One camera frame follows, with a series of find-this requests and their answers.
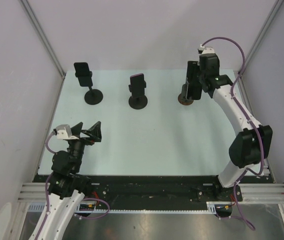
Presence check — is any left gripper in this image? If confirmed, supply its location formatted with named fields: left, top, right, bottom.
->
left=68, top=121, right=101, bottom=172

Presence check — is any purple-edged phone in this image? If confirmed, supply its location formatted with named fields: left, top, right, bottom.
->
left=129, top=73, right=146, bottom=99

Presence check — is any black phone stand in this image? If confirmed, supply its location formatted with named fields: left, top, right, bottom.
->
left=128, top=95, right=148, bottom=110
left=75, top=71, right=103, bottom=105

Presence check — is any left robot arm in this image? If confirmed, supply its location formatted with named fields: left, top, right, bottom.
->
left=30, top=121, right=102, bottom=240

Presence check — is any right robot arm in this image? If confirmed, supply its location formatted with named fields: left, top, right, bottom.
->
left=178, top=53, right=273, bottom=201

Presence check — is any brown-based phone stand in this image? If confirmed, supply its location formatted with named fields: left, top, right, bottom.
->
left=178, top=93, right=194, bottom=106

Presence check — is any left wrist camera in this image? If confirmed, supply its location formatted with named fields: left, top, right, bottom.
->
left=53, top=124, right=77, bottom=140

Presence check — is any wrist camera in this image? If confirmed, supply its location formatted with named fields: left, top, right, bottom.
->
left=197, top=44, right=215, bottom=55
left=53, top=124, right=77, bottom=140

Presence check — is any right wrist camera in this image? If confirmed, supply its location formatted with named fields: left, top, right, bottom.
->
left=197, top=44, right=215, bottom=55

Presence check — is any right aluminium frame post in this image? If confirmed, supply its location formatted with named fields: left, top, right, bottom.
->
left=237, top=0, right=284, bottom=76

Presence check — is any aluminium frame post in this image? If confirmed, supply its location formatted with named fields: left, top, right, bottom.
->
left=19, top=0, right=66, bottom=79
left=237, top=0, right=284, bottom=76

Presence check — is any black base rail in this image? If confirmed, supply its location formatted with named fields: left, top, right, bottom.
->
left=33, top=174, right=274, bottom=210

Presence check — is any white cable duct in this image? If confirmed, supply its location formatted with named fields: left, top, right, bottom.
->
left=28, top=201, right=235, bottom=215

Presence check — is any left aluminium frame post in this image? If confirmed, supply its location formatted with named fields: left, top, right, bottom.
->
left=19, top=0, right=66, bottom=79

